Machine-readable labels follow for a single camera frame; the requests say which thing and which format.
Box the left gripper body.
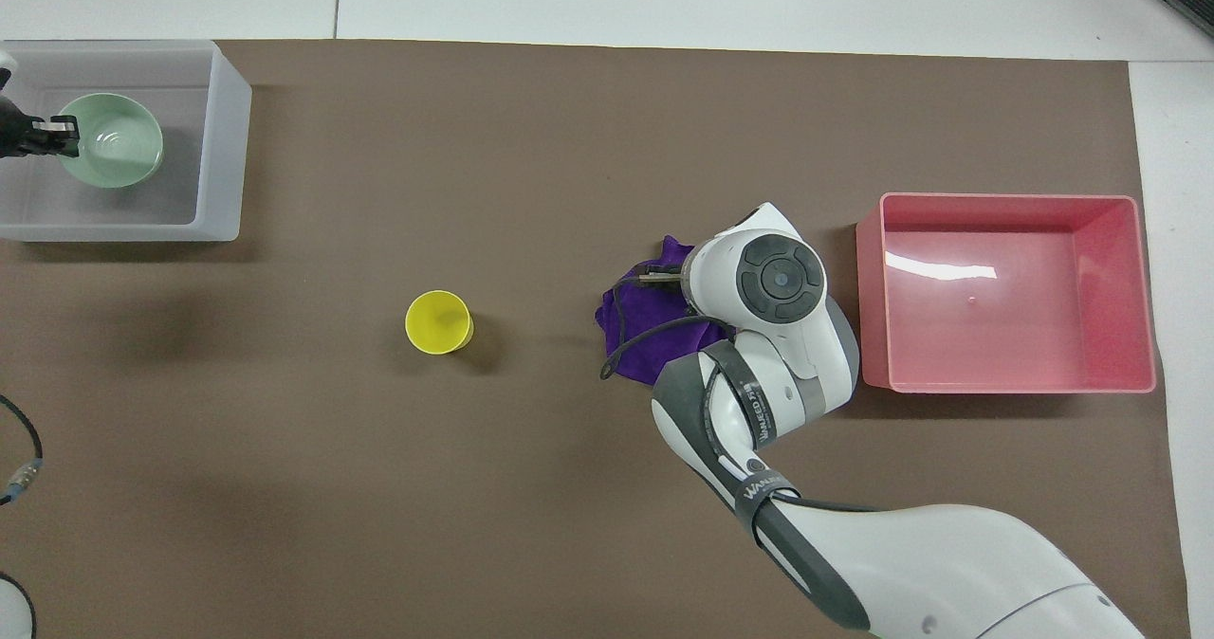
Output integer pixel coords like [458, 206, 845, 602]
[0, 97, 33, 159]

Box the black cable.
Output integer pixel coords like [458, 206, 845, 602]
[599, 260, 714, 381]
[0, 395, 45, 507]

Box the yellow plastic cup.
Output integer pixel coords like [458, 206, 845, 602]
[405, 289, 474, 356]

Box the clear plastic box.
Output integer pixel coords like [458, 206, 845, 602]
[0, 39, 253, 244]

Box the pink plastic bin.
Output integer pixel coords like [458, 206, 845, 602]
[855, 192, 1158, 394]

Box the pale green bowl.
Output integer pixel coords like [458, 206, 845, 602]
[55, 93, 165, 190]

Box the purple cloth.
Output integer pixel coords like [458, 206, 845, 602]
[595, 234, 737, 386]

